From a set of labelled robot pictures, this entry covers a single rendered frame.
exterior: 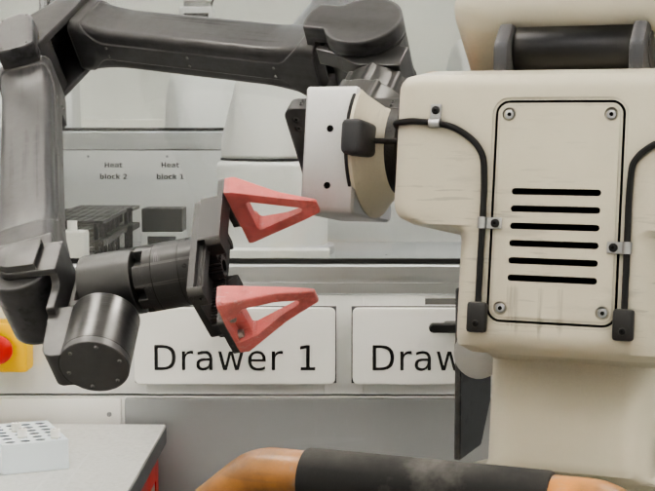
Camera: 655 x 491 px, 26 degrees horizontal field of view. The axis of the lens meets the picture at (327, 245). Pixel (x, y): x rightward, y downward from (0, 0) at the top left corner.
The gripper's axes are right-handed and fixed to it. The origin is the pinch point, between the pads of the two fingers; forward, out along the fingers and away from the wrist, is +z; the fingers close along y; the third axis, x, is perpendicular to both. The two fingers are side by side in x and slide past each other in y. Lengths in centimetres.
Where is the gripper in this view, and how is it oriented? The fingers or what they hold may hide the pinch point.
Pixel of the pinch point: (307, 250)
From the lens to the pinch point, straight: 117.3
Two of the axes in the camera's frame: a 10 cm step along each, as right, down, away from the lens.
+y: -0.1, 7.6, -6.5
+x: -2.7, -6.3, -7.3
